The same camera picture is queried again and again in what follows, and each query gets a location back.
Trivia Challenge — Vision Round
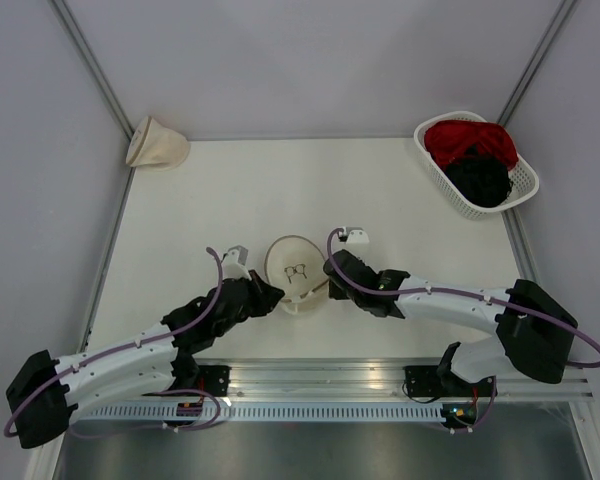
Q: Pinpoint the white slotted cable duct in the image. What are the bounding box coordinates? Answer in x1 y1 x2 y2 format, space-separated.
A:
83 401 445 423

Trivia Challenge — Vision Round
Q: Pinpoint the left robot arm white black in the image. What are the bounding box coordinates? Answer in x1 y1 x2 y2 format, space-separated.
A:
4 271 285 449

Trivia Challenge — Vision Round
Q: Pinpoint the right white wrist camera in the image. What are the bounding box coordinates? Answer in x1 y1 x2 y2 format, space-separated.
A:
337 227 370 245

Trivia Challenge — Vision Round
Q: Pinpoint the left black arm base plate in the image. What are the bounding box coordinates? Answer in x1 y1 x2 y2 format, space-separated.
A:
139 363 231 401

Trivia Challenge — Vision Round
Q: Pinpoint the red bra in basket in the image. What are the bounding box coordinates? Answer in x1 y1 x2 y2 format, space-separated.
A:
424 120 518 171

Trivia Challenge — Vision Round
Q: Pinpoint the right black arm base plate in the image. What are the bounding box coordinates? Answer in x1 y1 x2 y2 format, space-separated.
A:
402 365 494 403

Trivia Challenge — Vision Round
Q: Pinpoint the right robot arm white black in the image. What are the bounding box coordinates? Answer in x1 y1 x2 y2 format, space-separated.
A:
323 250 577 396

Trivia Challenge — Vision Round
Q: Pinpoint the aluminium mounting rail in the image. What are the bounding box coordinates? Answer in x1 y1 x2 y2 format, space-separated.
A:
196 358 593 402

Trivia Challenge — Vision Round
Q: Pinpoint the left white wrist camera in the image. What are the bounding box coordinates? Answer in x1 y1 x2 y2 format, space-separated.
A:
221 245 250 279

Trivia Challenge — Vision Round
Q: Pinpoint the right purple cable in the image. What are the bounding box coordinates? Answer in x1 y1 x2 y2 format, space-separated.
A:
326 227 600 370

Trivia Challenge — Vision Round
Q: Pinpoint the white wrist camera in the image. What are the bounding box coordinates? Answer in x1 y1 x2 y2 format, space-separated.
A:
221 245 250 279
337 227 370 245

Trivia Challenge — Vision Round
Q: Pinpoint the black bra in basket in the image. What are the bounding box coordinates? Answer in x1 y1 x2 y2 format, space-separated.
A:
444 146 513 208

